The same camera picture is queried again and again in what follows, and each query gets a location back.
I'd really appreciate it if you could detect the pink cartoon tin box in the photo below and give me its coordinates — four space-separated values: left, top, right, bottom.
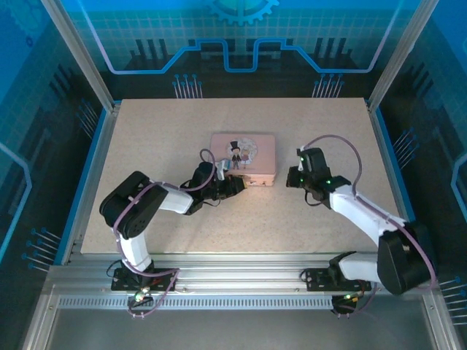
210 131 277 188

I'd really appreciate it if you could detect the thin black right gripper wire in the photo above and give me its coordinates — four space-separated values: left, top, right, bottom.
304 189 325 207

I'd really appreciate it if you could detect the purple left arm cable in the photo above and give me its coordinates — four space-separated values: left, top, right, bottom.
112 147 217 320

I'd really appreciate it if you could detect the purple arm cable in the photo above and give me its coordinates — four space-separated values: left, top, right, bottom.
112 147 217 320
301 134 438 291

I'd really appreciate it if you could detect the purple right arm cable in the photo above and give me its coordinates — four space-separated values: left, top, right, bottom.
301 134 438 291

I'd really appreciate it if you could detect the aluminium table side rail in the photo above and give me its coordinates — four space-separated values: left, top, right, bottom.
60 104 122 265
366 101 428 256

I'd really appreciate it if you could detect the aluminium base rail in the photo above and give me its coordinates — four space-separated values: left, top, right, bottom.
47 253 439 295

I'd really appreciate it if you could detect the slotted grey cable duct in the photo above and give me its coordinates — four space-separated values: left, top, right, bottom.
58 297 339 311

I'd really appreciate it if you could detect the aluminium frame post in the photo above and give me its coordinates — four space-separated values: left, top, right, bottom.
366 0 441 112
42 0 122 112

